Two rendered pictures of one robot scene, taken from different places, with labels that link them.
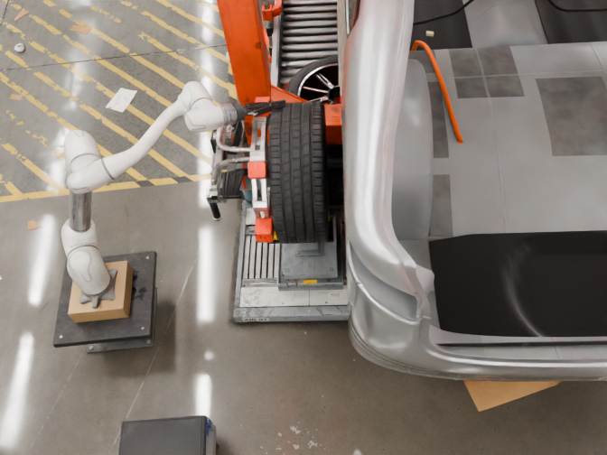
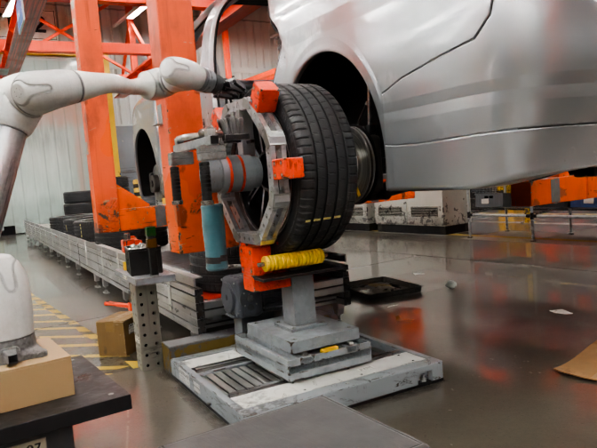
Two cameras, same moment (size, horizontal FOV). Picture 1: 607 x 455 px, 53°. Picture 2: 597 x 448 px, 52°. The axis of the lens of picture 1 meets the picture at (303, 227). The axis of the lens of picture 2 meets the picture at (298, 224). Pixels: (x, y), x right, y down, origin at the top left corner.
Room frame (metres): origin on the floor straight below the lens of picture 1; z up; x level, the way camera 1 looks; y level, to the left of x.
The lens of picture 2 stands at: (-0.17, 1.32, 0.83)
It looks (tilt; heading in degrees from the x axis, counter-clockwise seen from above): 5 degrees down; 325
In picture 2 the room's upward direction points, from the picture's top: 5 degrees counter-clockwise
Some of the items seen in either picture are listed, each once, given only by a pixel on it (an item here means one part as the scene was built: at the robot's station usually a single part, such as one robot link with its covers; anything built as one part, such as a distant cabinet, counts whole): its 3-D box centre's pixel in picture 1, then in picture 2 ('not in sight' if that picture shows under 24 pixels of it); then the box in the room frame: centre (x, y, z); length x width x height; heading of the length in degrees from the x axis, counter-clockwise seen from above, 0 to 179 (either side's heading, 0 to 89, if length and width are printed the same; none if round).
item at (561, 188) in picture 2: not in sight; (548, 175); (2.11, -2.23, 0.69); 0.52 x 0.17 x 0.35; 83
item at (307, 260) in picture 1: (308, 234); (298, 301); (1.82, -0.02, 0.32); 0.40 x 0.30 x 0.28; 173
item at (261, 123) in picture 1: (266, 174); (248, 172); (1.84, 0.15, 0.85); 0.54 x 0.07 x 0.54; 173
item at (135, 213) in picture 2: not in sight; (151, 204); (4.26, -0.39, 0.69); 0.52 x 0.17 x 0.35; 83
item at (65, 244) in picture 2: not in sight; (73, 235); (9.21, -1.05, 0.20); 6.82 x 0.86 x 0.39; 173
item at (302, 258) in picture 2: not in sight; (293, 260); (1.71, 0.06, 0.51); 0.29 x 0.06 x 0.06; 83
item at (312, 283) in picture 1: (311, 248); (299, 346); (1.84, -0.03, 0.13); 0.50 x 0.36 x 0.10; 173
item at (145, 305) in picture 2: not in sight; (147, 322); (2.50, 0.36, 0.21); 0.10 x 0.10 x 0.42; 83
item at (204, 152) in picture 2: (217, 195); (210, 152); (1.69, 0.37, 0.93); 0.09 x 0.05 x 0.05; 83
